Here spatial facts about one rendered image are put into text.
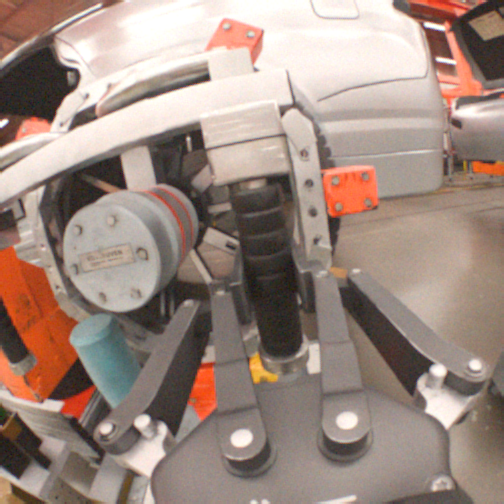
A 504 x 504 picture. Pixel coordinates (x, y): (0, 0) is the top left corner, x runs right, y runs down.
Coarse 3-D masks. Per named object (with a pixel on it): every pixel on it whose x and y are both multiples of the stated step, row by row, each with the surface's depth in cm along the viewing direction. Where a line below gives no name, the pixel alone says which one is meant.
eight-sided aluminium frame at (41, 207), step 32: (96, 96) 32; (64, 128) 34; (288, 128) 34; (32, 192) 37; (320, 192) 37; (32, 224) 39; (320, 224) 39; (320, 256) 40; (64, 288) 43; (128, 320) 51; (256, 352) 46
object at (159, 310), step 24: (96, 168) 53; (120, 168) 65; (72, 192) 47; (96, 192) 57; (288, 192) 48; (72, 216) 48; (288, 216) 55; (216, 240) 51; (168, 288) 70; (192, 288) 73; (144, 312) 56; (168, 312) 57
